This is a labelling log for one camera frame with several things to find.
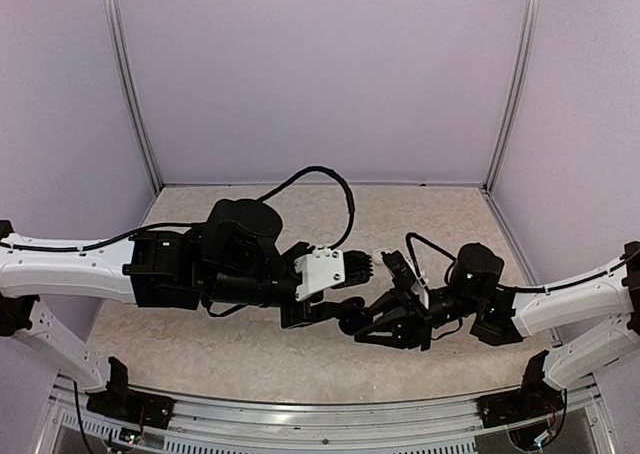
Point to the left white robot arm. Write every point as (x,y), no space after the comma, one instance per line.
(230,258)

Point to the front aluminium rail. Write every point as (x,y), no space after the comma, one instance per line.
(208,425)

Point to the black round charging case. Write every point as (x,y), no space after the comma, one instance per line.
(352,322)

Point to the white earbud charging case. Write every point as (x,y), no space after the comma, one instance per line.
(378,256)

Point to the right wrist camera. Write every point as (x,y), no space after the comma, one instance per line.
(408,287)

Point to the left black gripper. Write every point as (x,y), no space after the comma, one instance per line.
(312,314)

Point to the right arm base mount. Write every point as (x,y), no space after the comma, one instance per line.
(533,398)

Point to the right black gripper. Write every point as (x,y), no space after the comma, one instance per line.
(411,331)

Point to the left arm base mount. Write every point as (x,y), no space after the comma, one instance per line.
(117,400)

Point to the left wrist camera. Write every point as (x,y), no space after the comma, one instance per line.
(327,268)

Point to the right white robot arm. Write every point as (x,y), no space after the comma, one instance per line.
(506,315)

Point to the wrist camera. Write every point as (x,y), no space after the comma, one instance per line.
(327,268)
(408,287)

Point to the right aluminium frame post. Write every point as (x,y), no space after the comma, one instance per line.
(516,85)

